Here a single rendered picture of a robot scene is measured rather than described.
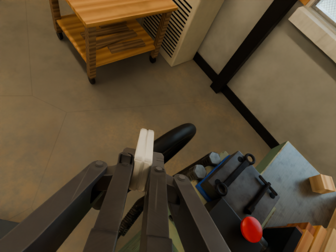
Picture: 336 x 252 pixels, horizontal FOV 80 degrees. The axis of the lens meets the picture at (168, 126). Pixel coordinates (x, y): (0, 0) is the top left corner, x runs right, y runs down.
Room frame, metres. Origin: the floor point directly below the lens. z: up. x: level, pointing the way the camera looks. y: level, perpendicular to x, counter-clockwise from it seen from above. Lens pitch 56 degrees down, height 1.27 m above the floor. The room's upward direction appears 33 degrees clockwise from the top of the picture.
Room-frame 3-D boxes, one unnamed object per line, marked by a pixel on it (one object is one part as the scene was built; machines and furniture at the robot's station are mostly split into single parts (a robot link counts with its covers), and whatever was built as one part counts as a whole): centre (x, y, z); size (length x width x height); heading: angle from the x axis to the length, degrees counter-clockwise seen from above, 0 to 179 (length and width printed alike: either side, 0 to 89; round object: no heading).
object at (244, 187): (0.14, -0.15, 0.99); 0.13 x 0.11 x 0.06; 159
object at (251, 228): (0.10, -0.16, 1.02); 0.03 x 0.03 x 0.01
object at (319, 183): (0.33, -0.38, 0.92); 0.03 x 0.03 x 0.03; 22
